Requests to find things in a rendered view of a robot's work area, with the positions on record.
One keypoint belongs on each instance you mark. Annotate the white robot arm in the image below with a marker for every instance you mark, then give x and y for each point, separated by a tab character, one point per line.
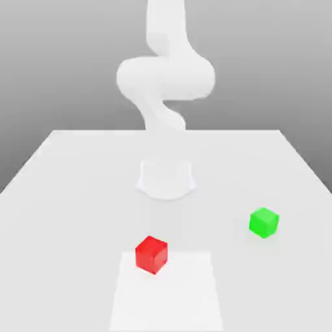
166	77

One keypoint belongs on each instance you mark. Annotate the small red cube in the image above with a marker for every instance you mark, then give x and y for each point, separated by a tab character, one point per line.
151	255

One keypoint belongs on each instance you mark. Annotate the small green cube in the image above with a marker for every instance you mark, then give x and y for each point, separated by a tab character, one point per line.
263	222

